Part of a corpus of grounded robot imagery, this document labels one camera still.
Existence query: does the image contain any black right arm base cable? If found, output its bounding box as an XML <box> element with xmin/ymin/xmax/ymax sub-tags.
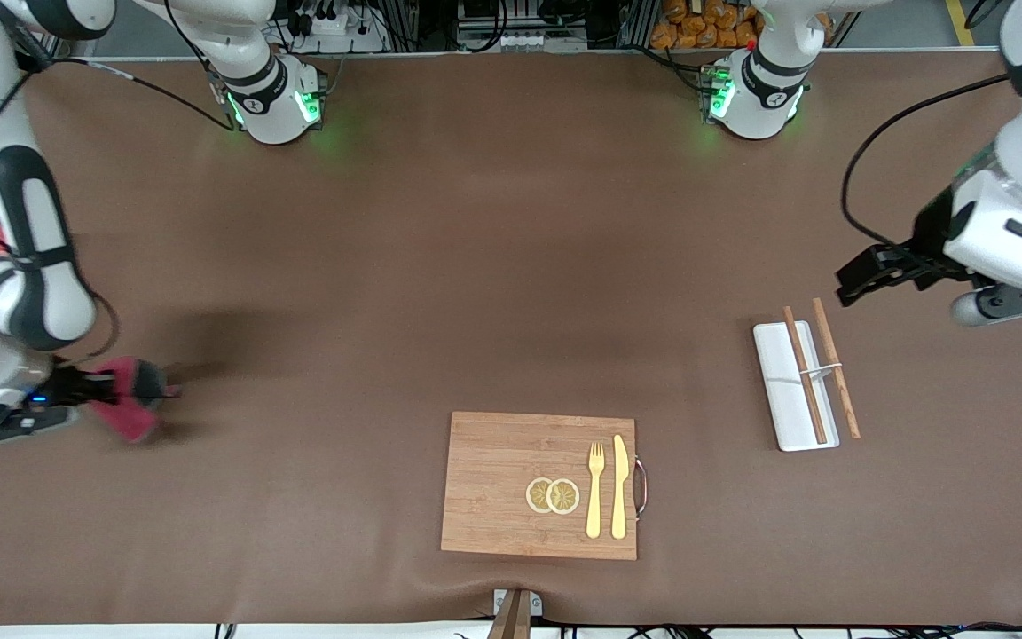
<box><xmin>163</xmin><ymin>0</ymin><xmax>217</xmax><ymax>83</ymax></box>

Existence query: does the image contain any orange packaged goods pile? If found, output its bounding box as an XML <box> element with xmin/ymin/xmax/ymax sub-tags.
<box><xmin>651</xmin><ymin>0</ymin><xmax>833</xmax><ymax>51</ymax></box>

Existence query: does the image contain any white power strip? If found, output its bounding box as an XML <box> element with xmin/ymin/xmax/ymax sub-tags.
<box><xmin>287</xmin><ymin>7</ymin><xmax>389</xmax><ymax>54</ymax></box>

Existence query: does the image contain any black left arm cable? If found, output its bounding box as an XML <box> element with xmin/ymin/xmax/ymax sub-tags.
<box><xmin>841</xmin><ymin>73</ymin><xmax>1013</xmax><ymax>254</ymax></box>

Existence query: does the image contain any pink and grey cloth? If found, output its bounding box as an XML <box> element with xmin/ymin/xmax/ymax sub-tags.
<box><xmin>88</xmin><ymin>357</ymin><xmax>182</xmax><ymax>445</ymax></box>

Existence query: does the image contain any wooden rack rod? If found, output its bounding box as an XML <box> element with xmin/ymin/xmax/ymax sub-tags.
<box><xmin>782</xmin><ymin>306</ymin><xmax>829</xmax><ymax>445</ymax></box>
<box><xmin>812</xmin><ymin>297</ymin><xmax>861</xmax><ymax>440</ymax></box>

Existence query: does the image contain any white rectangular rack tray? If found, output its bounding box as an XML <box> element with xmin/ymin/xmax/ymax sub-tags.
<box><xmin>752</xmin><ymin>321</ymin><xmax>840</xmax><ymax>453</ymax></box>

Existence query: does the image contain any wooden cutting board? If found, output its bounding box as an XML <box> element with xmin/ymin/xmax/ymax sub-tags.
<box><xmin>440</xmin><ymin>411</ymin><xmax>639</xmax><ymax>562</ymax></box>

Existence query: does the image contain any yellow plastic fork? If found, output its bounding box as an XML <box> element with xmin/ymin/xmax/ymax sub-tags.
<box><xmin>586</xmin><ymin>442</ymin><xmax>606</xmax><ymax>540</ymax></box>

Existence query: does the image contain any yellow plastic knife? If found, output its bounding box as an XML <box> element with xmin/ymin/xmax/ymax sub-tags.
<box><xmin>610</xmin><ymin>434</ymin><xmax>629</xmax><ymax>540</ymax></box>

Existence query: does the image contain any aluminium equipment frame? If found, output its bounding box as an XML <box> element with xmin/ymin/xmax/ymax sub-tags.
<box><xmin>456</xmin><ymin>0</ymin><xmax>570</xmax><ymax>51</ymax></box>

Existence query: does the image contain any wooden post with metal bracket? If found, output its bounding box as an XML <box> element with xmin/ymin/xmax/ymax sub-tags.
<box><xmin>488</xmin><ymin>588</ymin><xmax>544</xmax><ymax>639</ymax></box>

